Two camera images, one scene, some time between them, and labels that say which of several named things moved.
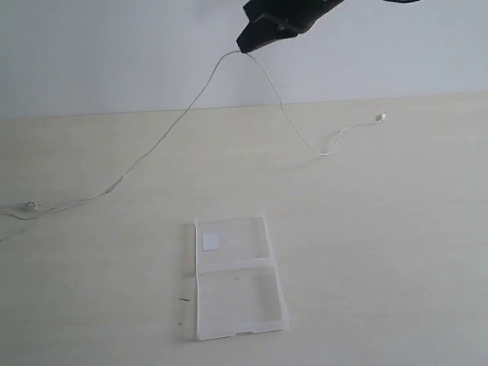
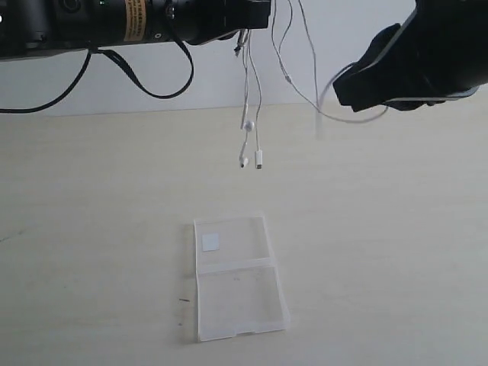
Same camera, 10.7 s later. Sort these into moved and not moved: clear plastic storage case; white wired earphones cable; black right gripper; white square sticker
Moved: black right gripper; white wired earphones cable
Not moved: white square sticker; clear plastic storage case
